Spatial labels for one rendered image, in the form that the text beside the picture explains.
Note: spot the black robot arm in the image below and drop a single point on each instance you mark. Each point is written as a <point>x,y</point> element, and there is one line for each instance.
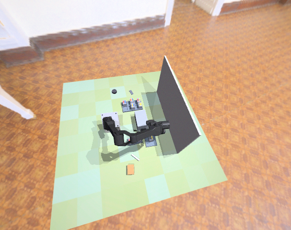
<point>155,129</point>

